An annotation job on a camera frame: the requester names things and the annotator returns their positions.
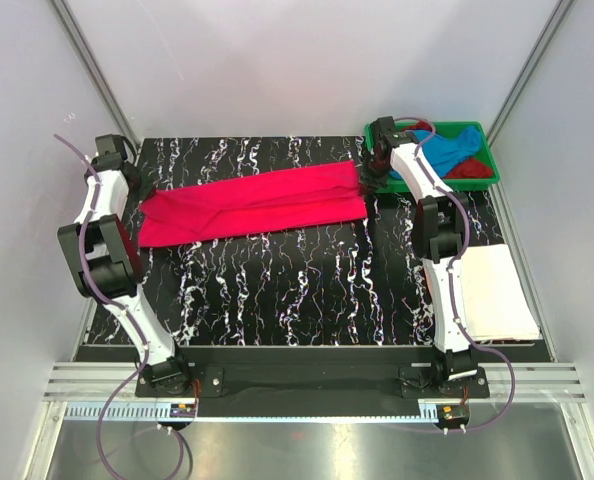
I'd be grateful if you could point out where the pink t shirt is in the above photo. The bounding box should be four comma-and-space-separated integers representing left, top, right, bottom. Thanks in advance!
138, 161, 367, 248

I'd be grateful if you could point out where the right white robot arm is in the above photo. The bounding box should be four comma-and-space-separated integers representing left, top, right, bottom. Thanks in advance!
360, 116, 478, 397

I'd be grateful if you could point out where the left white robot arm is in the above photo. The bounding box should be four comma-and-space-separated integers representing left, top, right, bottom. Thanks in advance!
56, 134, 193, 396

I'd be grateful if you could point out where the blue t shirt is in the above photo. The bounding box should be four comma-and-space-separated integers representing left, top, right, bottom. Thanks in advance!
389, 125, 483, 180

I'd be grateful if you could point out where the green plastic bin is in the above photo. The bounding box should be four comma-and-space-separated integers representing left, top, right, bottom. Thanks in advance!
364, 120, 501, 193

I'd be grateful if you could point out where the dark red t shirt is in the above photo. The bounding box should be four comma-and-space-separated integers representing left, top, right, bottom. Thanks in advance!
400, 119, 494, 181

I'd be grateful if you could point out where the black marble pattern mat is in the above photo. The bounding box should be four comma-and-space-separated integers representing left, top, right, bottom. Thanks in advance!
84, 136, 546, 347

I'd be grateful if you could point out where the folded white t shirt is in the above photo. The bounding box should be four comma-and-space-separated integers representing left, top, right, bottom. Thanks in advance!
461, 244, 540, 341

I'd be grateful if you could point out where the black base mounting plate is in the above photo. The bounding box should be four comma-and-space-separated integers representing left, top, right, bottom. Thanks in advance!
135, 344, 488, 419

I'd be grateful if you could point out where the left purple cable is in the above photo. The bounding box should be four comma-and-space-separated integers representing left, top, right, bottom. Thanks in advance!
52, 133, 194, 476

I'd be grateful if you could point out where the purple cable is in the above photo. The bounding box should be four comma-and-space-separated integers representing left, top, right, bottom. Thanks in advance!
394, 117, 517, 435
52, 133, 194, 476

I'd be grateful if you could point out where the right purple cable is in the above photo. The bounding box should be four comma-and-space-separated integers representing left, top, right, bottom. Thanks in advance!
394, 117, 517, 435

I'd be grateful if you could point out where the aluminium front rail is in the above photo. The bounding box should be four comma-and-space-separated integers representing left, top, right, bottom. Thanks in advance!
45, 362, 586, 403

